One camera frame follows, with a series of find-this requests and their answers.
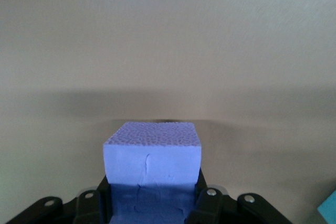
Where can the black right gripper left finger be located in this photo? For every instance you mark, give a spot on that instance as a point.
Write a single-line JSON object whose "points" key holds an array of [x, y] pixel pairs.
{"points": [[89, 208]]}

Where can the purple foam block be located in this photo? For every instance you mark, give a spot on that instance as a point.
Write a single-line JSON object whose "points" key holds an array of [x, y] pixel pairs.
{"points": [[152, 155]]}

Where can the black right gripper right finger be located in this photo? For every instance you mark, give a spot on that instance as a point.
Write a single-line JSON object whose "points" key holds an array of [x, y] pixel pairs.
{"points": [[218, 208]]}

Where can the teal foam block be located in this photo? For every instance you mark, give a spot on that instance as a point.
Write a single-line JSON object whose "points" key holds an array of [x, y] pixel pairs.
{"points": [[329, 211]]}

